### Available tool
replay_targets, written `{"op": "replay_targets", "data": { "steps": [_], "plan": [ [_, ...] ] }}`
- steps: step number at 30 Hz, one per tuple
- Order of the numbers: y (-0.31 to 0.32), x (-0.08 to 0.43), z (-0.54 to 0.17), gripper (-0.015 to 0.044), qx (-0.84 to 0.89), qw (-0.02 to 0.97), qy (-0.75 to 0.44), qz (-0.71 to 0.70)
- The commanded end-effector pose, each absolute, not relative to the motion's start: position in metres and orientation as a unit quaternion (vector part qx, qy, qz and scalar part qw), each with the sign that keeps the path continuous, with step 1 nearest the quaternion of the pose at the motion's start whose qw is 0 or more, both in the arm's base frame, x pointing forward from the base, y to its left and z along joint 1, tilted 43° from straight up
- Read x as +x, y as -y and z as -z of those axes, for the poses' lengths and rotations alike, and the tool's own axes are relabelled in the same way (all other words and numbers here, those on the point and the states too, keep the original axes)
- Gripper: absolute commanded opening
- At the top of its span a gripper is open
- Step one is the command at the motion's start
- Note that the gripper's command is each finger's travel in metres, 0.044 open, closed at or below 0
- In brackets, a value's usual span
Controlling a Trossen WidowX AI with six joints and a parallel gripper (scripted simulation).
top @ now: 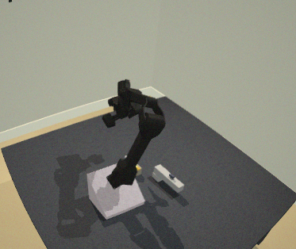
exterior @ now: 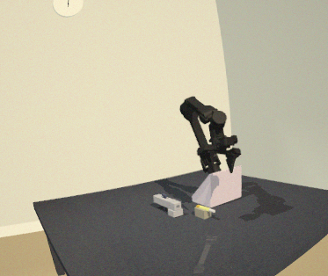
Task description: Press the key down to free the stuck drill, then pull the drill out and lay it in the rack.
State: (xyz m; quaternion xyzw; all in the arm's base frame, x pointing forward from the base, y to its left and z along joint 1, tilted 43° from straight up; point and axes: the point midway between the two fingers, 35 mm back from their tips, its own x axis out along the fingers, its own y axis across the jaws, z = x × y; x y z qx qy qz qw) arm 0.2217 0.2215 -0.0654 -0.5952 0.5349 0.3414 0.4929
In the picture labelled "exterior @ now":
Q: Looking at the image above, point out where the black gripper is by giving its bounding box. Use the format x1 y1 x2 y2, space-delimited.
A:
197 132 241 173

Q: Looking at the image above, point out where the grey cylinder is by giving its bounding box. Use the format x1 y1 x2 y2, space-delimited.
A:
196 205 215 213

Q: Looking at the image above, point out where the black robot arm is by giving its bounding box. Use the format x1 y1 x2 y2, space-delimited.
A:
179 96 237 174

